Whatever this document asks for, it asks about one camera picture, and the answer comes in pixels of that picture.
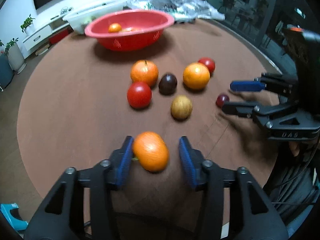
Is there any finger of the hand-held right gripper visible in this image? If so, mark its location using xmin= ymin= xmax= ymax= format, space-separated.
xmin=229 ymin=72 xmax=299 ymax=98
xmin=221 ymin=101 xmax=316 ymax=131

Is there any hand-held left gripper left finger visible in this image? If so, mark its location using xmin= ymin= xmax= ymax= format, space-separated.
xmin=24 ymin=135 xmax=135 ymax=240

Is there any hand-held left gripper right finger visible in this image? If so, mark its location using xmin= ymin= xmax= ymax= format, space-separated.
xmin=178 ymin=136 xmax=289 ymax=240

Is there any small dark red fruit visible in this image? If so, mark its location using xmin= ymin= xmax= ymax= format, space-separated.
xmin=216 ymin=94 xmax=230 ymax=108

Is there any red apple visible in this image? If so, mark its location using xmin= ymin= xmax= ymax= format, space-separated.
xmin=198 ymin=57 xmax=216 ymax=75

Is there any tan round fruit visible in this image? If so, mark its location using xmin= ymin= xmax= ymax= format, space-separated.
xmin=171 ymin=95 xmax=193 ymax=120

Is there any red tomato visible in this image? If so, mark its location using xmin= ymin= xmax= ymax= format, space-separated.
xmin=127 ymin=81 xmax=152 ymax=109

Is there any dark purple plum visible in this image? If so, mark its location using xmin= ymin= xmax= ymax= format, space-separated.
xmin=158 ymin=73 xmax=178 ymax=95

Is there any red plastic basin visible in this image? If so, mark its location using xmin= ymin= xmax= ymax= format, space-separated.
xmin=84 ymin=9 xmax=175 ymax=52

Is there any person's right hand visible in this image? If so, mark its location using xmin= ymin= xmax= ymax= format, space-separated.
xmin=287 ymin=140 xmax=304 ymax=158

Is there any glass sliding door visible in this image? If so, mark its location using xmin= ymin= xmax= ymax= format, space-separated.
xmin=200 ymin=0 xmax=320 ymax=85

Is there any brown tablecloth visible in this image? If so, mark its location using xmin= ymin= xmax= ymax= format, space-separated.
xmin=17 ymin=17 xmax=283 ymax=230

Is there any clear plastic bag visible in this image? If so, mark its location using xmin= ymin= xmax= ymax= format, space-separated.
xmin=126 ymin=0 xmax=225 ymax=23

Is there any blue plastic stool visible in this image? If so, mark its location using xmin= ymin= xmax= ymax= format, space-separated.
xmin=0 ymin=202 xmax=29 ymax=232

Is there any wooden board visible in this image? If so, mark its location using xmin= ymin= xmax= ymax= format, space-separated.
xmin=35 ymin=44 xmax=50 ymax=55

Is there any red storage box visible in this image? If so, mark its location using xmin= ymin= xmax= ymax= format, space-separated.
xmin=49 ymin=29 xmax=72 ymax=45

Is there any white plastic basin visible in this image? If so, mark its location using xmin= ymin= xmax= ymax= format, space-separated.
xmin=62 ymin=5 xmax=125 ymax=34

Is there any dark blue plant pot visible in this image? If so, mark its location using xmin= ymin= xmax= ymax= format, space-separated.
xmin=0 ymin=54 xmax=14 ymax=89

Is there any white television cabinet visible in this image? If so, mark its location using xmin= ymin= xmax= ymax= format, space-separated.
xmin=22 ymin=0 xmax=130 ymax=58

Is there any small green plant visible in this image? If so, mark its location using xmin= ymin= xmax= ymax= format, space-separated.
xmin=20 ymin=14 xmax=36 ymax=33
xmin=4 ymin=38 xmax=19 ymax=53

